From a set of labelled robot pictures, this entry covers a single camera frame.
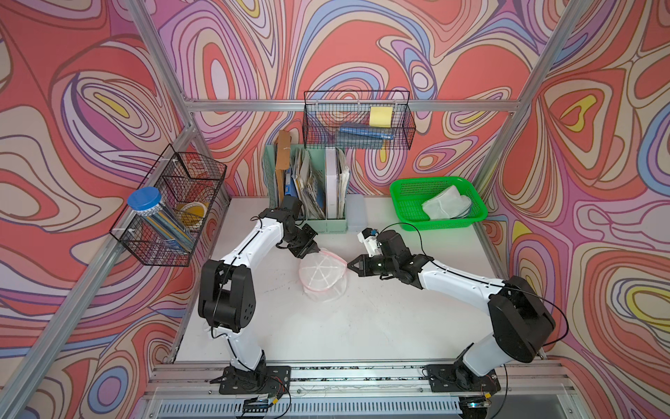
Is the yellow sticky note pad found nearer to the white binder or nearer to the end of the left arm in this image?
the white binder

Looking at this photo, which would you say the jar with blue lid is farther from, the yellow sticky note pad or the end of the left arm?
the yellow sticky note pad

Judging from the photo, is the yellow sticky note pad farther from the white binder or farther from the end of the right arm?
the end of the right arm

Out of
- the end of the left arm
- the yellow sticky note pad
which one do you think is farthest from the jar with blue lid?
the yellow sticky note pad

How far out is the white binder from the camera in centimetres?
95

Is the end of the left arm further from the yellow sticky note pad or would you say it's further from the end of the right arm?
the yellow sticky note pad

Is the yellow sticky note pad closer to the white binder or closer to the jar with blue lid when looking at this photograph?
the white binder
